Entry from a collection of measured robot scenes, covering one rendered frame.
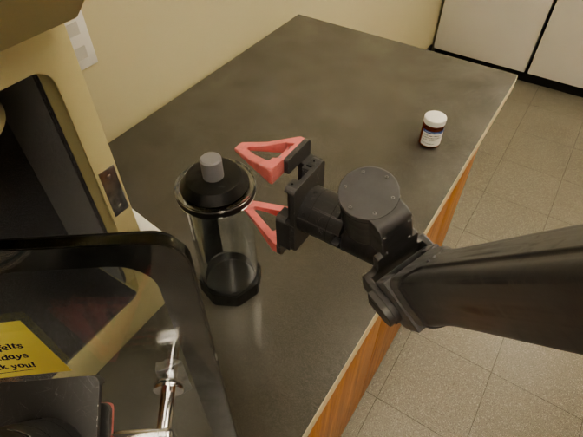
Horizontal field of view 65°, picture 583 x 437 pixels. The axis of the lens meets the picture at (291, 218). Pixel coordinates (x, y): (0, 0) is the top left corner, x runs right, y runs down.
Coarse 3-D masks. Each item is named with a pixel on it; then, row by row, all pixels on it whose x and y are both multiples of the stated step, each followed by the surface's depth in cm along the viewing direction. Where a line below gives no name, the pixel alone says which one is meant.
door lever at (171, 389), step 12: (156, 384) 38; (168, 384) 38; (180, 384) 39; (168, 396) 38; (168, 408) 37; (168, 420) 37; (120, 432) 36; (132, 432) 36; (144, 432) 36; (156, 432) 36; (168, 432) 36
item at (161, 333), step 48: (48, 240) 26; (96, 240) 26; (144, 240) 26; (0, 288) 27; (48, 288) 28; (96, 288) 28; (144, 288) 28; (192, 288) 29; (48, 336) 32; (96, 336) 32; (144, 336) 33; (192, 336) 33; (144, 384) 38; (192, 384) 39; (192, 432) 47
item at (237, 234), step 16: (176, 192) 60; (192, 208) 58; (208, 208) 58; (224, 208) 58; (192, 224) 63; (208, 224) 61; (224, 224) 61; (240, 224) 63; (208, 240) 63; (224, 240) 63; (240, 240) 65; (208, 256) 66; (224, 256) 66; (240, 256) 67; (256, 256) 73; (208, 272) 69; (224, 272) 68; (240, 272) 70; (256, 272) 74; (208, 288) 73; (224, 288) 71; (240, 288) 72
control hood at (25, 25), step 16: (0, 0) 29; (16, 0) 31; (32, 0) 32; (48, 0) 34; (64, 0) 35; (80, 0) 37; (0, 16) 31; (16, 16) 32; (32, 16) 34; (48, 16) 36; (64, 16) 38; (0, 32) 33; (16, 32) 35; (32, 32) 36; (0, 48) 35
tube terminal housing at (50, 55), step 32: (64, 32) 42; (0, 64) 39; (32, 64) 41; (64, 64) 43; (64, 96) 45; (64, 128) 49; (96, 128) 50; (96, 160) 51; (96, 192) 57; (128, 224) 60
